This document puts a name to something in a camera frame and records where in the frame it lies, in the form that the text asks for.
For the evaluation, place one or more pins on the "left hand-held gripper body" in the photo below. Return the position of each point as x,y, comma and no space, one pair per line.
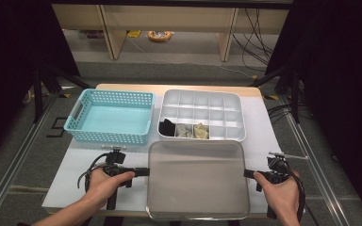
114,164

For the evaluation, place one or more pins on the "purple packet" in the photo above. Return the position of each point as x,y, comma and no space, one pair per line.
95,34

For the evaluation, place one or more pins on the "blue plastic basket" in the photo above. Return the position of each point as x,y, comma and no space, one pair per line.
113,119

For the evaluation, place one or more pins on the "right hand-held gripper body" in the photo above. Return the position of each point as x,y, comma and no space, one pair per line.
275,171

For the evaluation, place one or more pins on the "transparent box lid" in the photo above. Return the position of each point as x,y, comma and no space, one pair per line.
198,182

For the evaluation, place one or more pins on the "orange tape roll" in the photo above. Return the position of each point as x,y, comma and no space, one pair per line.
152,37

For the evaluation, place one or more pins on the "black metal stand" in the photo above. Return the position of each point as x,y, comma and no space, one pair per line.
37,94
295,94

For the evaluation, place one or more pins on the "yellow packet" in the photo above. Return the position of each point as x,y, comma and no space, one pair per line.
134,34

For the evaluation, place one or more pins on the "pale yellow sock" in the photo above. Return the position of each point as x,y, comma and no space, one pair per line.
199,126
201,132

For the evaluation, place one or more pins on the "black curtain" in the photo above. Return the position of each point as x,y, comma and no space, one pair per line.
6,62
342,94

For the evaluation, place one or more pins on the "white compartment storage box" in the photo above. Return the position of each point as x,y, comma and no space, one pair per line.
201,103

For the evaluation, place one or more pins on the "beige wooden desk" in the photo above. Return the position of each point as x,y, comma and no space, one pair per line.
169,19

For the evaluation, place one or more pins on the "grey sock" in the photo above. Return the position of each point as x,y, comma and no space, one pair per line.
182,132
187,128

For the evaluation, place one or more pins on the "aluminium floor rail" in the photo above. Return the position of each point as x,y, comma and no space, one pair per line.
316,171
14,166

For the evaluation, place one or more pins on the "black sock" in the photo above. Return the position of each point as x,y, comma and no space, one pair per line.
170,124
165,128

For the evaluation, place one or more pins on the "person's right hand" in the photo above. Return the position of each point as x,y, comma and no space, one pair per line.
284,197

